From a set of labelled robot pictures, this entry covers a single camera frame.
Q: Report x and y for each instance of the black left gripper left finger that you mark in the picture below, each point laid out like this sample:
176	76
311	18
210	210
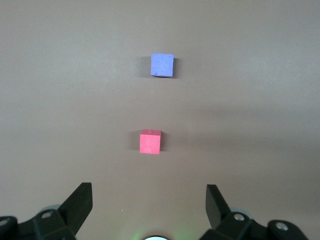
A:
72	210

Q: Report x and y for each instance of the purple foam cube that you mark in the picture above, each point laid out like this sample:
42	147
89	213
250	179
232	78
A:
162	65

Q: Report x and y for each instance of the brown table cover cloth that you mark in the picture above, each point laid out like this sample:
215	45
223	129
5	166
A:
75	75

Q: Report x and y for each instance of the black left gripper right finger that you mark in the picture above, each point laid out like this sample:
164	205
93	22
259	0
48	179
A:
220	215

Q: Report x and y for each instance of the red foam cube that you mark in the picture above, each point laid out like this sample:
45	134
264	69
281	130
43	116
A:
150	143

